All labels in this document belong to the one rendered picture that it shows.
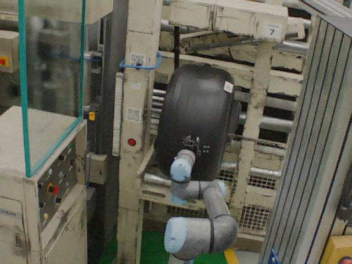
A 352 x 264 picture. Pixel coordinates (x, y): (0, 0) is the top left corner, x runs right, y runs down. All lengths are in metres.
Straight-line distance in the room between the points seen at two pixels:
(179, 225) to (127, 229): 1.33
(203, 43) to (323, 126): 1.48
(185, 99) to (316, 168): 1.04
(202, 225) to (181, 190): 0.38
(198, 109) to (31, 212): 0.87
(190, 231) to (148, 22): 1.09
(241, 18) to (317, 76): 1.17
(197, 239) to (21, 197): 0.74
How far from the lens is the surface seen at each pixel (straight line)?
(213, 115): 2.16
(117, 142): 2.53
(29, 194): 1.87
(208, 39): 2.62
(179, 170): 1.82
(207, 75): 2.28
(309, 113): 1.33
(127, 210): 2.74
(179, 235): 1.51
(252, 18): 2.42
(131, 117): 2.43
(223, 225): 1.54
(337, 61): 1.21
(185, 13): 2.46
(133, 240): 2.87
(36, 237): 2.00
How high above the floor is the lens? 2.28
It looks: 27 degrees down
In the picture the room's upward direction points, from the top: 6 degrees clockwise
